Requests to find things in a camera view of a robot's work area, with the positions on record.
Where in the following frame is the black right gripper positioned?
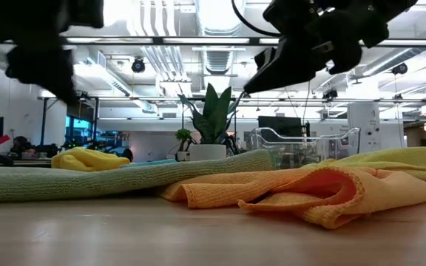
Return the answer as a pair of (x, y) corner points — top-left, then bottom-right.
(244, 0), (419, 95)

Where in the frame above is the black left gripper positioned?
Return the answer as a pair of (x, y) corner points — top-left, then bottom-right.
(0, 0), (105, 105)

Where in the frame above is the yellow microfiber towel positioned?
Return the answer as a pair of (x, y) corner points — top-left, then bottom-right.
(301, 146), (426, 193)
(51, 146), (131, 173)

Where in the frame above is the green microfiber towel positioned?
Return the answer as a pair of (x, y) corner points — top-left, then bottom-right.
(0, 149), (277, 204)

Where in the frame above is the blue microfiber towel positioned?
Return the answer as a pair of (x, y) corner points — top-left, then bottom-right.
(120, 158), (179, 169)

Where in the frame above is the orange microfiber towel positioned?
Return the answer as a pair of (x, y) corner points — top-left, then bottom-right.
(159, 166), (426, 230)

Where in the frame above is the snake plant in white pot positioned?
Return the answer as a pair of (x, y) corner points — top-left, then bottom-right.
(177, 83), (246, 162)

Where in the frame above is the clear plastic bin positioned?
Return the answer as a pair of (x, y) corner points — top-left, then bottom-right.
(248, 126), (362, 169)

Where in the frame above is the white column unit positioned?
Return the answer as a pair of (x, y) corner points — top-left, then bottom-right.
(347, 102), (382, 154)

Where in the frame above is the small green potted plant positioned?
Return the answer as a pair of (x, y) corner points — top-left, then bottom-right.
(175, 128), (192, 163)

